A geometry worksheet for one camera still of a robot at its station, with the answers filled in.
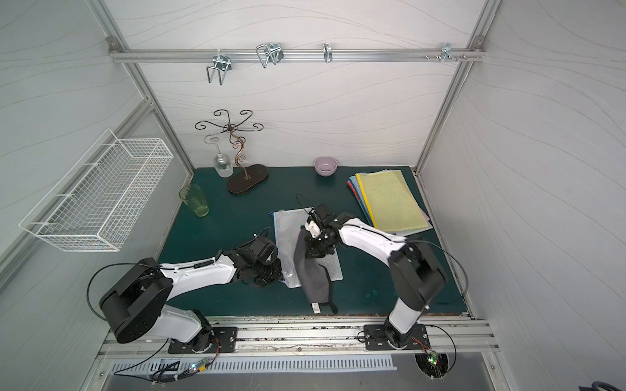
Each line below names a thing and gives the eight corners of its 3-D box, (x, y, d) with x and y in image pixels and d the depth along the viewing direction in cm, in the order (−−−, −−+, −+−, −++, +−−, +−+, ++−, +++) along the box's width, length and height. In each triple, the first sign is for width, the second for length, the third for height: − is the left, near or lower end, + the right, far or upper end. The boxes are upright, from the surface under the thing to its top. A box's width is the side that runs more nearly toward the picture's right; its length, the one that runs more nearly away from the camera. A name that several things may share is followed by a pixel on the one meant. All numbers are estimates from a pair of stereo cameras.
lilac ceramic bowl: (314, 176, 118) (314, 170, 115) (314, 162, 124) (314, 156, 121) (337, 176, 118) (338, 170, 115) (336, 162, 124) (337, 156, 121)
